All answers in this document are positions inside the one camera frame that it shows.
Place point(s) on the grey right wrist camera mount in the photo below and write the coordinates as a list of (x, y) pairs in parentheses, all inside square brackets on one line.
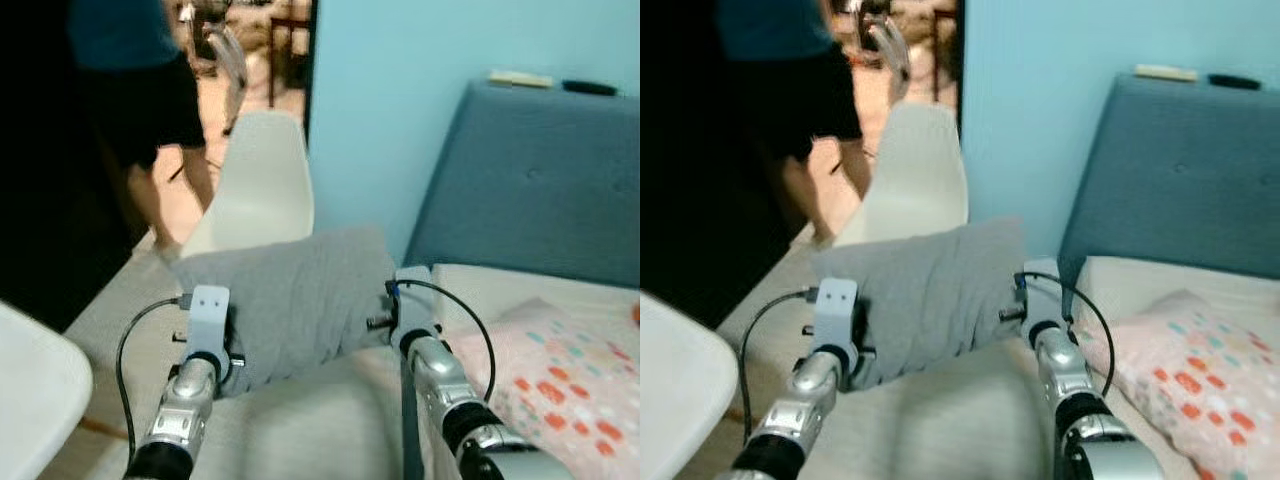
[(412, 300), (1042, 295)]

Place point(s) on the blue upholstered headboard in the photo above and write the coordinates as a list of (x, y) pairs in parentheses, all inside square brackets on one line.
[(1180, 170), (540, 180)]

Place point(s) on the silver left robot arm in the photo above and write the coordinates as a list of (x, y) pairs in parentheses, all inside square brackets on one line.
[(800, 415), (180, 420)]

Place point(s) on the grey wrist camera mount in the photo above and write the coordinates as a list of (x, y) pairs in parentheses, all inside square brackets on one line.
[(412, 300), (208, 320), (836, 312), (1042, 295)]

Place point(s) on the black remote control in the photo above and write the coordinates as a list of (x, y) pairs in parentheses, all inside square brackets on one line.
[(1235, 81), (590, 88)]

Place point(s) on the silver curved metal frame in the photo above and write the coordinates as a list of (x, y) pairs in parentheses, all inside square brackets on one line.
[(237, 70), (893, 55)]

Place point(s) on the person in dark shorts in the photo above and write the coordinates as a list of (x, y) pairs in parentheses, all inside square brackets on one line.
[(130, 90), (790, 90)]

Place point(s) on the pink floral pattern pillow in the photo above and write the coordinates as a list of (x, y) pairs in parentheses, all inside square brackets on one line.
[(560, 380), (1200, 370)]

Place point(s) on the grey pillow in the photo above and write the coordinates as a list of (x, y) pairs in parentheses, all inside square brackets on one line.
[(930, 280), (300, 290)]

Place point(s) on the black wardrobe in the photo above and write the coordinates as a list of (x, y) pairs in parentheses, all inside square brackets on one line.
[(40, 150), (680, 150)]

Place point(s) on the cream bed mattress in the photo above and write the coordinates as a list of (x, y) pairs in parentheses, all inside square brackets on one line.
[(480, 290), (1120, 275)]

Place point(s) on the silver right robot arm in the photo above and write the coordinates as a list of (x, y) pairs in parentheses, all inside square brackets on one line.
[(440, 375), (1065, 370)]

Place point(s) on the dark wooden table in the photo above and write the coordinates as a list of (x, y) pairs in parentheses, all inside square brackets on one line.
[(945, 55), (290, 60)]

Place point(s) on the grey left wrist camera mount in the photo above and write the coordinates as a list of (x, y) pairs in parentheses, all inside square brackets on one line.
[(836, 312), (208, 320)]

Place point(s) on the flat cream object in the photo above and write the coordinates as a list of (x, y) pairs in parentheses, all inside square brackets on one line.
[(1165, 73), (520, 79)]

